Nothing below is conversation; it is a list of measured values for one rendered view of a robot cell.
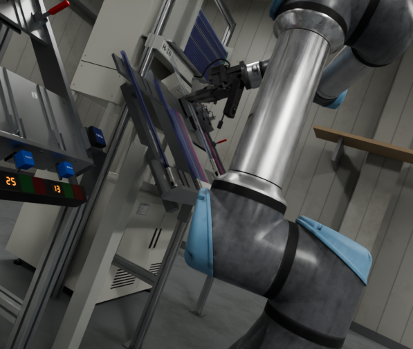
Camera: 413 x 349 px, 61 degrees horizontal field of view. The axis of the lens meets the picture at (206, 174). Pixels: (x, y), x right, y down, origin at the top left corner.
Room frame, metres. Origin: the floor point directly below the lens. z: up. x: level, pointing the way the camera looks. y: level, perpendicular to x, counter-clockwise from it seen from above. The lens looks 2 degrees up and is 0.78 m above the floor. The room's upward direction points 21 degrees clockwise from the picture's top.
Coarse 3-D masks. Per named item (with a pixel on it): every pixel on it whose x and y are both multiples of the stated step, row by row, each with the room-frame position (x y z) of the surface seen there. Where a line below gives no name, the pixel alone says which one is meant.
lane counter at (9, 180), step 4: (4, 172) 0.63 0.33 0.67; (4, 176) 0.62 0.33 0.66; (8, 176) 0.63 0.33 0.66; (12, 176) 0.64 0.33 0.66; (16, 176) 0.65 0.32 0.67; (4, 180) 0.62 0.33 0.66; (8, 180) 0.63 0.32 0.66; (12, 180) 0.63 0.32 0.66; (16, 180) 0.64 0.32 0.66; (4, 184) 0.61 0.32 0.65; (8, 184) 0.62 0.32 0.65; (12, 184) 0.63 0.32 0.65; (16, 184) 0.64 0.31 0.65; (8, 188) 0.62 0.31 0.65; (12, 188) 0.63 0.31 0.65; (16, 188) 0.63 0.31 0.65
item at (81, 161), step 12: (0, 132) 0.61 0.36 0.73; (0, 144) 0.63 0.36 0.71; (12, 144) 0.65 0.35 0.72; (24, 144) 0.66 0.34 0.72; (36, 144) 0.69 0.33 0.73; (0, 156) 0.67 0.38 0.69; (12, 156) 0.69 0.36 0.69; (36, 156) 0.72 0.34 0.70; (48, 156) 0.74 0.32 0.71; (60, 156) 0.76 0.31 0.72; (72, 156) 0.78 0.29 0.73; (84, 156) 0.82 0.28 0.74; (36, 168) 0.76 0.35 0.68; (48, 168) 0.79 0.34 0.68
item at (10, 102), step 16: (0, 80) 0.71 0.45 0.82; (16, 80) 0.76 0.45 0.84; (0, 96) 0.69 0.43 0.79; (16, 96) 0.73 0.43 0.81; (32, 96) 0.78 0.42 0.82; (48, 96) 0.84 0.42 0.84; (0, 112) 0.67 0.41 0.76; (16, 112) 0.71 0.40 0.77; (32, 112) 0.76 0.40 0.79; (48, 112) 0.81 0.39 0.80; (64, 112) 0.87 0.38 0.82; (0, 128) 0.65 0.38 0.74; (16, 128) 0.69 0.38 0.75; (32, 128) 0.73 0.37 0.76; (48, 128) 0.78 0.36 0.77; (64, 128) 0.84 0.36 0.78; (48, 144) 0.76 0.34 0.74; (64, 144) 0.80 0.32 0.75
